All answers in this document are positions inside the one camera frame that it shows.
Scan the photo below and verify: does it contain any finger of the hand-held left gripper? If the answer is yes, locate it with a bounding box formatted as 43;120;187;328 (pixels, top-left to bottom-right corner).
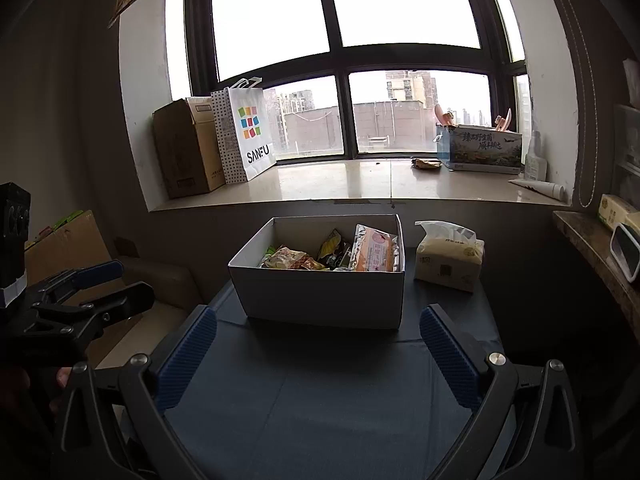
30;281;156;358
30;259;126;302

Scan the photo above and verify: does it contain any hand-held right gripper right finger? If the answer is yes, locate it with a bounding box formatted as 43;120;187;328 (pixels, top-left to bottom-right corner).
419;304;586;480

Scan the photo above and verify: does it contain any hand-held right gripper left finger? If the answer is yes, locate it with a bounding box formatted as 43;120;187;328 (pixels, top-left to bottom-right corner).
52;304;218;480

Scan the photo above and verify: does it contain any orange cake packet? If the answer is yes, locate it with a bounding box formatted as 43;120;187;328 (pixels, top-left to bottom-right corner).
352;224;401;272

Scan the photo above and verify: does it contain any white cardboard box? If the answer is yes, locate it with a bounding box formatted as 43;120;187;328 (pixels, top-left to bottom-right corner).
227;214;406;331

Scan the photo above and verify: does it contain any open brown floor carton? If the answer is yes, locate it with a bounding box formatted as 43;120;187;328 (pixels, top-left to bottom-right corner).
25;210;121;286

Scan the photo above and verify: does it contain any soft tissue pack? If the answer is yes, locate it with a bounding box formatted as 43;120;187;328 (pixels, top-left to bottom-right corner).
414;220;486;293

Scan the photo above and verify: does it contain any blue grey table mat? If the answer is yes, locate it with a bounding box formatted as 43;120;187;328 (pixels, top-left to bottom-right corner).
160;255;516;480

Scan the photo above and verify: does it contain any clear orange snack packet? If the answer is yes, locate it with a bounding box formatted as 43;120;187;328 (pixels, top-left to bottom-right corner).
260;245;331;272

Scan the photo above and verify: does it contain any brown cardboard box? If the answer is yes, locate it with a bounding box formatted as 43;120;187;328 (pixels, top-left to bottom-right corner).
152;97;226;200

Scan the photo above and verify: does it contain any yellow and dark snack packet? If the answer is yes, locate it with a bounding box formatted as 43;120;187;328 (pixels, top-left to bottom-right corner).
317;229;353;268

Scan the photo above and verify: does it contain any wooden side shelf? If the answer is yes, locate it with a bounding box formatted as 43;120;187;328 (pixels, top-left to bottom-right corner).
552;210;640;326

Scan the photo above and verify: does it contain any white tube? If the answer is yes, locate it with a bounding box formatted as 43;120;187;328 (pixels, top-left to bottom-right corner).
509;177;566;201

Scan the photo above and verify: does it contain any white polka-dot shopping bag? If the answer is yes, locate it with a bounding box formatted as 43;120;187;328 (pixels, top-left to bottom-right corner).
210;77;277;185

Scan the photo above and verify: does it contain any blue printed carton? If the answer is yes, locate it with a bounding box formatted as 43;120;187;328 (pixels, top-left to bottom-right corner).
436;124;523;175

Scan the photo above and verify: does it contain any white plastic bottle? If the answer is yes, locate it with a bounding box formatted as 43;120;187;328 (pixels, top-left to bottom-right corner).
524;130;548;182

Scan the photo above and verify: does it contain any stone windowsill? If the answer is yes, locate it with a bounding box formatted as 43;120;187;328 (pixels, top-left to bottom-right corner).
147;157;573;213

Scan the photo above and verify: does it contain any green and white tissue pack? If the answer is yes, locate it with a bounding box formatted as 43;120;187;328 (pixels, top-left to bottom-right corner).
597;194;640;231

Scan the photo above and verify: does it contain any clear plastic drawer organizer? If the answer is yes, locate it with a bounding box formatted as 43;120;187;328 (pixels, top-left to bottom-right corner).
612;105;640;211

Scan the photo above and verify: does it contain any black window frame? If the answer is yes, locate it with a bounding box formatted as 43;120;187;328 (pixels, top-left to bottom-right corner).
182;0;531;166

